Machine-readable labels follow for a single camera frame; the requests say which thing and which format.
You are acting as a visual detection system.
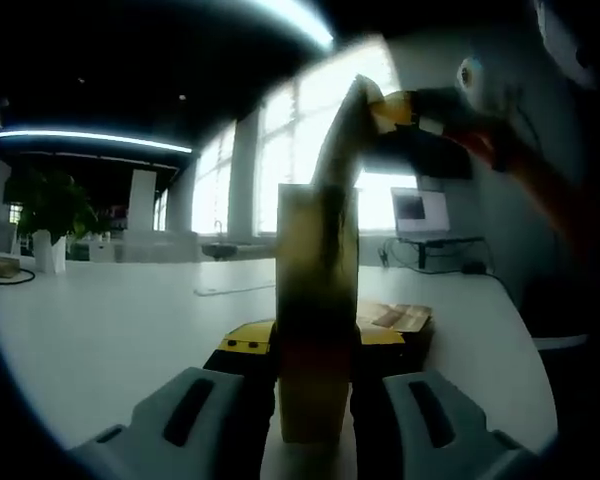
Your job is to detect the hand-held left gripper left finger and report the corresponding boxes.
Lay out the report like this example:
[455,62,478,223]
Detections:
[69,321,280,480]

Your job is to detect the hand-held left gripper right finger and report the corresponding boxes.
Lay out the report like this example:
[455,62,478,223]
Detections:
[349,327,539,480]

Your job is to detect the single gold mask sachet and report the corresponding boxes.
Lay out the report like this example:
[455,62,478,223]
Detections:
[309,73,385,189]

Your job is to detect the yellow paper bag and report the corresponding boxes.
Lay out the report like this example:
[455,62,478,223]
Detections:
[275,182,360,445]

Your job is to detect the person's right hand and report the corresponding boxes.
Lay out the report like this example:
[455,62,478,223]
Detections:
[442,117,516,174]

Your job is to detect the open laptop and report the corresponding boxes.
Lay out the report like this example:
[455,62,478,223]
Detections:
[390,187,452,239]

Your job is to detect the white chest device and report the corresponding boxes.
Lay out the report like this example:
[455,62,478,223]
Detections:
[532,0,599,89]

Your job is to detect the black laptop stand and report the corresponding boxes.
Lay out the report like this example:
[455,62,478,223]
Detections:
[397,235,485,271]

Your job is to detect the white table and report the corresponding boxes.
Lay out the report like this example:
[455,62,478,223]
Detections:
[0,254,559,480]

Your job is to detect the flat white strip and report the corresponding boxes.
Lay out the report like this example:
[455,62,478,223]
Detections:
[193,279,277,297]

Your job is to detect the curved ceiling light strip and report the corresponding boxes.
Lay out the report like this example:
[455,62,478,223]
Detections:
[249,0,335,49]
[0,129,194,154]

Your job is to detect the black chair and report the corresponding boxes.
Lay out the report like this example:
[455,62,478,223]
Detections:
[519,274,596,346]

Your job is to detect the white sofa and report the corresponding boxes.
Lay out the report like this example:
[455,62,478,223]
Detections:
[117,229,201,264]

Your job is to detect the sink with faucet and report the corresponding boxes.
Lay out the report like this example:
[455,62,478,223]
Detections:
[199,219,277,259]

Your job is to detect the white pillar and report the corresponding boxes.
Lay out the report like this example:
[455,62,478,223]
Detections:
[128,168,157,231]

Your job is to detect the potted green plant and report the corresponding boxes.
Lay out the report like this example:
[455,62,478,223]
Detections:
[4,167,99,275]

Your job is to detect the tangled cables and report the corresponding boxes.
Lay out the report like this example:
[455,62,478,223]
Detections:
[377,237,424,271]

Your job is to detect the black coiled cable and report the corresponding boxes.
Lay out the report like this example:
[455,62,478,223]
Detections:
[0,267,35,286]

